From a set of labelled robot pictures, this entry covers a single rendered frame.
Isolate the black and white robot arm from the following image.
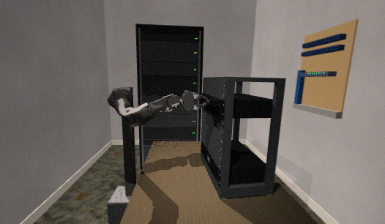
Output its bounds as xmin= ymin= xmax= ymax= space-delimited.
xmin=108 ymin=87 xmax=180 ymax=127

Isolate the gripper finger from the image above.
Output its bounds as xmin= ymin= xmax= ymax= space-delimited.
xmin=192 ymin=94 xmax=209 ymax=102
xmin=193 ymin=101 xmax=209 ymax=110

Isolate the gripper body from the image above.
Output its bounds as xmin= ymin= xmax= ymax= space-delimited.
xmin=180 ymin=90 xmax=194 ymax=111

